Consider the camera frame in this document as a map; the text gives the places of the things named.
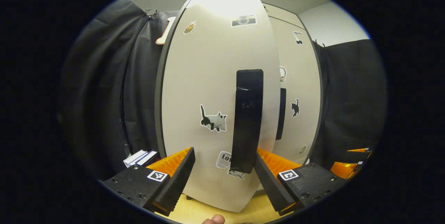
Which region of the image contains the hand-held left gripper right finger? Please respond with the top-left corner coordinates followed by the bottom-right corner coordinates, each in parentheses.
top-left (254, 148), bottom-right (348, 216)

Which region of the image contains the black door handle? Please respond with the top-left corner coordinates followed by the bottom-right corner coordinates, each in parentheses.
top-left (230, 69), bottom-right (264, 174)
top-left (276, 88), bottom-right (286, 141)

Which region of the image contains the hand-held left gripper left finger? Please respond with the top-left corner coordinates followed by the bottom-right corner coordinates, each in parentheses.
top-left (101, 147), bottom-right (196, 217)

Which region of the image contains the white cabinet door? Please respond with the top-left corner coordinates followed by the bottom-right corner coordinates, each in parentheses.
top-left (155, 0), bottom-right (281, 213)
top-left (262, 3), bottom-right (324, 165)

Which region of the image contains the blue covered book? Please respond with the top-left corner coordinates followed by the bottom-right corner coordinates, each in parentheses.
top-left (136, 151), bottom-right (160, 166)

